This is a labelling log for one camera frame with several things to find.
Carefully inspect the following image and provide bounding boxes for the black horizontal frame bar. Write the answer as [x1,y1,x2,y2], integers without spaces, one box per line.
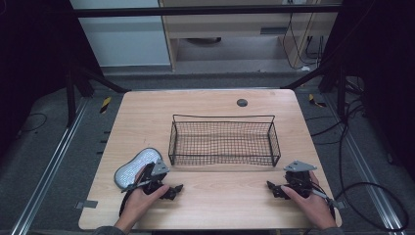
[71,4,343,19]

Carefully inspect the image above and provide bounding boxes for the black looped floor cable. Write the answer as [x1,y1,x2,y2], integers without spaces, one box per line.
[306,75,411,233]

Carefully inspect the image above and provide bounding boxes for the white cabinet panel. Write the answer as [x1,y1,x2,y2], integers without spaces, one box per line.
[69,0,172,69]

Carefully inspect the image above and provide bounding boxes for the aluminium floor rail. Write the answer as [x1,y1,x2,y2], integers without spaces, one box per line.
[322,93,407,235]
[10,97,90,235]

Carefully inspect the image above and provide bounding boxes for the thin black floor cable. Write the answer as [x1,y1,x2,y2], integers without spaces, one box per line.
[17,112,49,135]

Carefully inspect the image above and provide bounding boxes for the black metal stand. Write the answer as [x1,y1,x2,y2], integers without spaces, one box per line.
[64,60,132,129]
[281,60,348,119]

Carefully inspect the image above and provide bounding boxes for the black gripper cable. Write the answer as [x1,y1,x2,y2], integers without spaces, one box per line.
[328,202,338,223]
[118,189,132,217]

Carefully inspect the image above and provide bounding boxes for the grey padded eye mask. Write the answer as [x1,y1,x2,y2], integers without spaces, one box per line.
[114,147,163,191]

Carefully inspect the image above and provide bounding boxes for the black hanging cables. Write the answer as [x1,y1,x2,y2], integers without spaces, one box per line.
[281,12,326,71]

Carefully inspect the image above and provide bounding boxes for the person's right hand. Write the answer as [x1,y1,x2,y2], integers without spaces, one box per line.
[280,170,338,231]

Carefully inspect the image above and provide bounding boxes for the person's left hand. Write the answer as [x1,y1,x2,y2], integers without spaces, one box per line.
[114,164,171,235]

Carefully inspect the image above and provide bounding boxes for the yellow black striped tape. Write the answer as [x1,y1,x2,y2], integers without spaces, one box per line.
[307,93,328,109]
[99,96,113,115]

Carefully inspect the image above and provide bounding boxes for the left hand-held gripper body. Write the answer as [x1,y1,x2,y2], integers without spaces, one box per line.
[120,158,171,197]

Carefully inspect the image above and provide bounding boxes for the black wire mesh basket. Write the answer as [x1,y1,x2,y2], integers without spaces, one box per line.
[167,114,282,167]

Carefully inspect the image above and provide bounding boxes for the black curtain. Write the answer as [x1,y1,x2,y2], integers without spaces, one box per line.
[317,0,415,184]
[0,0,106,158]

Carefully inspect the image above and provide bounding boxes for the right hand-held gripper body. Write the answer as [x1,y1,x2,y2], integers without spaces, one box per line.
[282,160,346,211]

